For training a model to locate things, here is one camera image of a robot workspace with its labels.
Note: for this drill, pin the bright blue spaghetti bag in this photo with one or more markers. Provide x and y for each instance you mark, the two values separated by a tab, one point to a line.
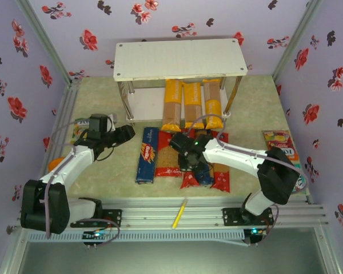
208	182

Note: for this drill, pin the red spaghetti bag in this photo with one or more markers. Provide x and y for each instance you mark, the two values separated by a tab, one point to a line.
221	179
188	181

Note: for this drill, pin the wide red macaroni bag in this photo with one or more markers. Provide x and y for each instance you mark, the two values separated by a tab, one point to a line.
167	157

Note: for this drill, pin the blue Barilla spaghetti box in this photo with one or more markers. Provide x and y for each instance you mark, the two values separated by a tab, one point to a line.
147	160

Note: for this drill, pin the yellow spaghetti bag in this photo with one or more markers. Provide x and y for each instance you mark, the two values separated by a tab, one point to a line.
213	105
172	105
193	105

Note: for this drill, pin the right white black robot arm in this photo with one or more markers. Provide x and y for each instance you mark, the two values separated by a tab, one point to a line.
234	155

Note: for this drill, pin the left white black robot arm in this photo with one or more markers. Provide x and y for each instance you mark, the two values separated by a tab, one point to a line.
71	162

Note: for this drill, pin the white two-tier shelf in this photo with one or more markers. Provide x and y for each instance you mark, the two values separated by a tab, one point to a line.
180	57

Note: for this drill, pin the green candy bag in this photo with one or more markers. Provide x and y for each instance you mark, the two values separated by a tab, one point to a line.
77	134

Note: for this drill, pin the yellow pen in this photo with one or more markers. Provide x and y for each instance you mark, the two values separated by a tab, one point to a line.
179	214

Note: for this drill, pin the orange plastic bowl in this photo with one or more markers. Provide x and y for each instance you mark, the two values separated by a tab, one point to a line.
55	164

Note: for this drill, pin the right circuit board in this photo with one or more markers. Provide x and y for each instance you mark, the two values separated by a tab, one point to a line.
255	234

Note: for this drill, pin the circuit board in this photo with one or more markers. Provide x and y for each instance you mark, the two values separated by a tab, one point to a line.
95	235
255	234

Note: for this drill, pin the red orange candy bag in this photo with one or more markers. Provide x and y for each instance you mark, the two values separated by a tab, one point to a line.
277	140

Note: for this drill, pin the left circuit board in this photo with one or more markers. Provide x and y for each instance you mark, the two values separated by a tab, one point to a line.
95	235

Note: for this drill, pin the teal candy bag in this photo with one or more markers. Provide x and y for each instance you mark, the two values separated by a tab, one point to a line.
300	179

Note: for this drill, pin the aluminium side rail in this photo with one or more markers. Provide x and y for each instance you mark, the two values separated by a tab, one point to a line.
64	105

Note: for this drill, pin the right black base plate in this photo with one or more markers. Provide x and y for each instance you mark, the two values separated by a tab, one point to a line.
231	217

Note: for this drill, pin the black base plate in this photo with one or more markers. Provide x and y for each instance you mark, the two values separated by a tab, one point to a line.
114	218
231	217

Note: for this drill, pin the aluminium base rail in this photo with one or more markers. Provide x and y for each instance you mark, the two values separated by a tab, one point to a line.
160	214

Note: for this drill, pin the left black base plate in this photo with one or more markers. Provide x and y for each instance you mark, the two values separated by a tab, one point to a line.
114	218

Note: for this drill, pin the aluminium corner post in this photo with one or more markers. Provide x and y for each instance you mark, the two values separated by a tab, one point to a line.
43	37
297	37

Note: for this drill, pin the aluminium frame leg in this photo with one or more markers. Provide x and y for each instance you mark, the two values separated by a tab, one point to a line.
328	251
11	254

